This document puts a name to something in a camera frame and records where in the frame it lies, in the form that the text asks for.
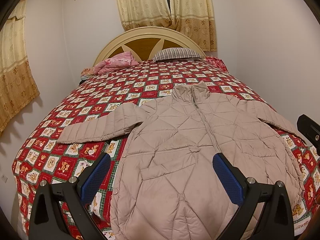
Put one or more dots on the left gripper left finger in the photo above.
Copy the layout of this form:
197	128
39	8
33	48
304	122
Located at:
46	219

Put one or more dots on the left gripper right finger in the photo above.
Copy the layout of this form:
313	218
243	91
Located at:
275	220

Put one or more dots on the beige quilted puffer jacket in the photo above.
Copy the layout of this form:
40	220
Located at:
165	186

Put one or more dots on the red patchwork teddy bedspread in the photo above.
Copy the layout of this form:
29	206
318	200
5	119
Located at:
41	158

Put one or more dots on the red patterned cloth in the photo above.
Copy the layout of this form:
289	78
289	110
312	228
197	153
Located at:
217	63

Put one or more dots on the beige side window curtain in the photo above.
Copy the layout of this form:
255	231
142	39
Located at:
17	85

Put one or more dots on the striped pillow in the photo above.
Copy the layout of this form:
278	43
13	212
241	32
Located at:
171	54

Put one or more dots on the beige window curtain right panel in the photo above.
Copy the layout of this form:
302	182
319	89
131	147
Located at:
195	19

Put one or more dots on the beige window curtain panel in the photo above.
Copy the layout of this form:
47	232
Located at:
195	19
144	13

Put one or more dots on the pink folded blanket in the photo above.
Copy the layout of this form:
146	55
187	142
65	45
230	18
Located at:
118	62

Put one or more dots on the cream wooden headboard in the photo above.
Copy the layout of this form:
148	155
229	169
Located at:
145	42

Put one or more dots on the beige window curtain left panel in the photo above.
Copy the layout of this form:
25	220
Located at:
144	13

